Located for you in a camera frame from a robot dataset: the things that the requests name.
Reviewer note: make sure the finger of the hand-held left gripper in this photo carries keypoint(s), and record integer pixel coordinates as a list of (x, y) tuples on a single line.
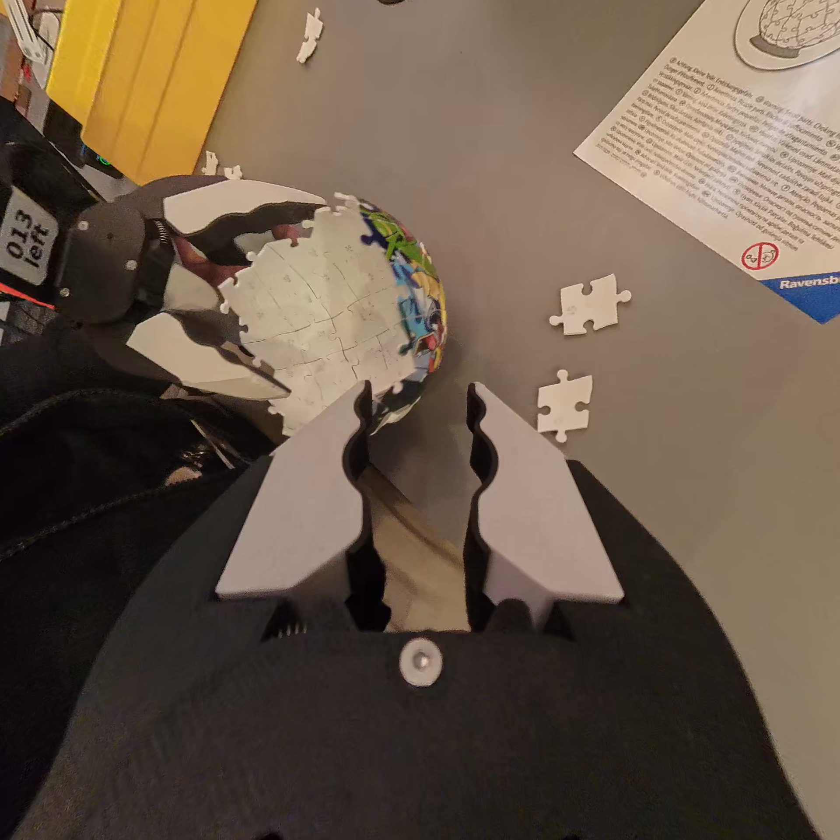
[(216, 203), (164, 348)]

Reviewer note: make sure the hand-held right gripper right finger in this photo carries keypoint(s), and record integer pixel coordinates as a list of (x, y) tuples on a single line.
[(551, 531)]

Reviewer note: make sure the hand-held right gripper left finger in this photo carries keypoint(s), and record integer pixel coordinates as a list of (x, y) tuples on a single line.
[(302, 525)]

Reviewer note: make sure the partly built puzzle ball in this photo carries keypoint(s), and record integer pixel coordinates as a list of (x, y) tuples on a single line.
[(328, 308)]

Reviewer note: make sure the person's left hand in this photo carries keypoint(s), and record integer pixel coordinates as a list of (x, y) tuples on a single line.
[(197, 262)]

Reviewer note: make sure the black device with green light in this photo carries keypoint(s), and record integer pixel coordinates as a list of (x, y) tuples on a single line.
[(72, 138)]

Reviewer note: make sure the yellow plastic box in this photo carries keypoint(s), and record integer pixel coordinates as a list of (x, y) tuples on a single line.
[(151, 79)]

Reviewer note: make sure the person's black jacket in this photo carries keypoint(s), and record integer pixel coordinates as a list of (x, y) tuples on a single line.
[(98, 492)]

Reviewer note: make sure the white instruction leaflet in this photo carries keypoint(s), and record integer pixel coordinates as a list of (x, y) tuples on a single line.
[(722, 131)]

